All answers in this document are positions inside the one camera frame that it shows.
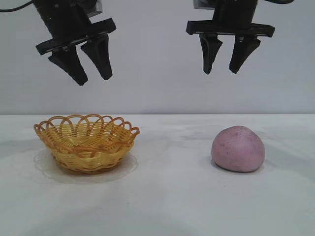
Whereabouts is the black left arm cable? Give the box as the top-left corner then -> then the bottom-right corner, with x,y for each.
0,7 -> 37,13

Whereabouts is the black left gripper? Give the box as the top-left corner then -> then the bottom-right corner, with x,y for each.
33,0 -> 116,86

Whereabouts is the yellow woven wicker basket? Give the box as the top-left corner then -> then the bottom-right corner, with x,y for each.
33,114 -> 140,176

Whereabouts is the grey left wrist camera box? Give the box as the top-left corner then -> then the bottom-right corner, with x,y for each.
85,0 -> 103,18

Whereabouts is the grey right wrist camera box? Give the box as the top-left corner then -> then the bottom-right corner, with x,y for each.
193,0 -> 215,9

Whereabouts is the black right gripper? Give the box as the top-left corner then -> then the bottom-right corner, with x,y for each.
186,0 -> 276,75

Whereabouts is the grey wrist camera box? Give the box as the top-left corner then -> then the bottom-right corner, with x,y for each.
193,0 -> 215,9
85,0 -> 103,18

